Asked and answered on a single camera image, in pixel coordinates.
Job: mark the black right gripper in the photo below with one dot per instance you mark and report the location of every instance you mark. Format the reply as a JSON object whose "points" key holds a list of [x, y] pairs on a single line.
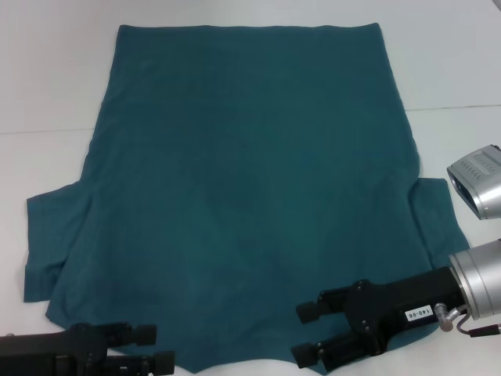
{"points": [[391, 313]]}

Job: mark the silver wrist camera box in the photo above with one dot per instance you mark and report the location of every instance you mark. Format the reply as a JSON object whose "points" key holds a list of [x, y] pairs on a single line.
{"points": [[481, 188]]}

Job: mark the blue-green shirt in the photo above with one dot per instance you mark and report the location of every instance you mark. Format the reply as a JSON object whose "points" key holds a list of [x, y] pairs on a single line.
{"points": [[242, 176]]}

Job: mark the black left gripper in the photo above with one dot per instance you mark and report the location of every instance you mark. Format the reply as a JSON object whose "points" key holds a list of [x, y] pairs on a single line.
{"points": [[51, 352]]}

